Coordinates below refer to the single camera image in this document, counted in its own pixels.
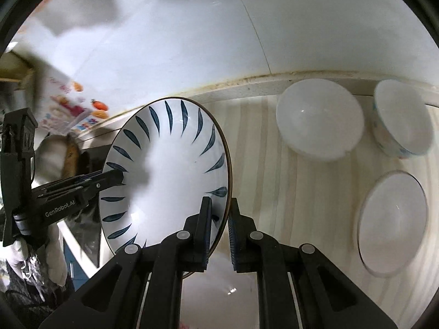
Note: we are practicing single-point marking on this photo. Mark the white bowl blue print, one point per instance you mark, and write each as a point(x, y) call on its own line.
point(404, 123)

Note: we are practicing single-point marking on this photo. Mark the colourful cartoon wall sticker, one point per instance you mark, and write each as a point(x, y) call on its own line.
point(65, 106)

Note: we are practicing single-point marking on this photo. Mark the white dark-rimmed deep plate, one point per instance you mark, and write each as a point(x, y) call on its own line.
point(392, 224)

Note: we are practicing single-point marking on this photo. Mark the plain white bowl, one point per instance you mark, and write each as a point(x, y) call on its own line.
point(319, 120)

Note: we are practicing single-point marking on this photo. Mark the person's left hand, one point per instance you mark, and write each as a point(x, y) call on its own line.
point(53, 257)

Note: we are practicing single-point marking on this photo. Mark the round orange fruit wall sticker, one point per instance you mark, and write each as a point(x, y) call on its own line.
point(98, 104)

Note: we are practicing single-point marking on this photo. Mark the domed steel pot lid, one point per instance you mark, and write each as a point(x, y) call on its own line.
point(51, 154)

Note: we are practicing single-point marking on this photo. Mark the white plate blue leaf pattern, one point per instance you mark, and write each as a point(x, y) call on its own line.
point(171, 164)

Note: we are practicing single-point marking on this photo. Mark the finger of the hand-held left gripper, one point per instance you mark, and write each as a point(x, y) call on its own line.
point(106, 180)

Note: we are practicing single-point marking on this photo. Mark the striped cat-print tablecloth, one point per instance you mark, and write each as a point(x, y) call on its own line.
point(267, 178)

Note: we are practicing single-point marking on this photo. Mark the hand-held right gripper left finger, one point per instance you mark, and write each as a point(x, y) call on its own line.
point(207, 221)

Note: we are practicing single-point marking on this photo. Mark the orange wedge wall sticker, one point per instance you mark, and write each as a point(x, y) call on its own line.
point(100, 113)

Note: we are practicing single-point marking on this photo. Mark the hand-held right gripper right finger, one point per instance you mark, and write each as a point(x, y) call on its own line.
point(233, 233)

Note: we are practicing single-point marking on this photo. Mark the orange slice wall sticker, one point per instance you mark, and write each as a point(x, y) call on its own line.
point(78, 86)

